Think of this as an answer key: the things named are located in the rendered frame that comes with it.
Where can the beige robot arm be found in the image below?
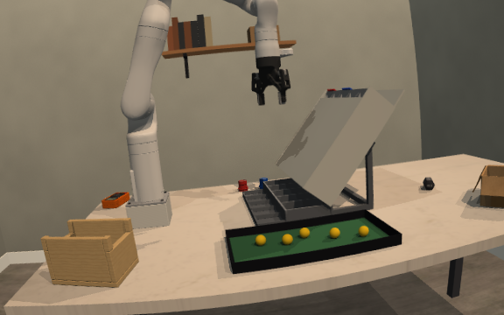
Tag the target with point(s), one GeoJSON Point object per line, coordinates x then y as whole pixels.
{"type": "Point", "coordinates": [138, 102]}

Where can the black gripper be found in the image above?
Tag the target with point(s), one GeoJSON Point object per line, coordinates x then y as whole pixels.
{"type": "Point", "coordinates": [270, 76]}

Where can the blue plug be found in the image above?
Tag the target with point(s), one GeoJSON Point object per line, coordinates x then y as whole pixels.
{"type": "Point", "coordinates": [261, 182]}

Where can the yellow ball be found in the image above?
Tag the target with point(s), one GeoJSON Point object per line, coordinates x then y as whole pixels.
{"type": "Point", "coordinates": [304, 232]}
{"type": "Point", "coordinates": [260, 240]}
{"type": "Point", "coordinates": [363, 231]}
{"type": "Point", "coordinates": [287, 239]}
{"type": "Point", "coordinates": [334, 232]}

